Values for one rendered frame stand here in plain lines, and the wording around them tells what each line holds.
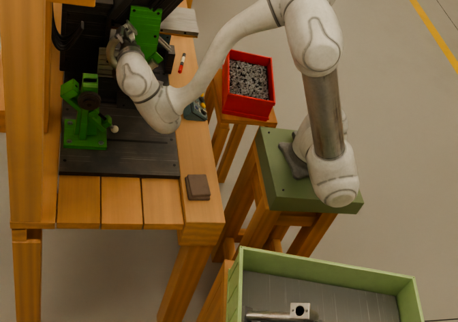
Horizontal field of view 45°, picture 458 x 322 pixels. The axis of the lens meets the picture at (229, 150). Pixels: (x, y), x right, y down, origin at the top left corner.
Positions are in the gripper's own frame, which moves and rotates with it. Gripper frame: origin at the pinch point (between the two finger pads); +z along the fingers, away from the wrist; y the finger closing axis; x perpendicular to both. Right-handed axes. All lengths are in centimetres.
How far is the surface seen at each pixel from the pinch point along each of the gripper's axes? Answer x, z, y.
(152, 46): -3.0, 4.5, -11.1
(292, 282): -1, -68, -79
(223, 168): 22, 56, -114
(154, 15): -10.9, 4.5, -2.1
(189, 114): 1.7, -3.9, -39.2
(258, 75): -27, 30, -63
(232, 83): -16, 23, -54
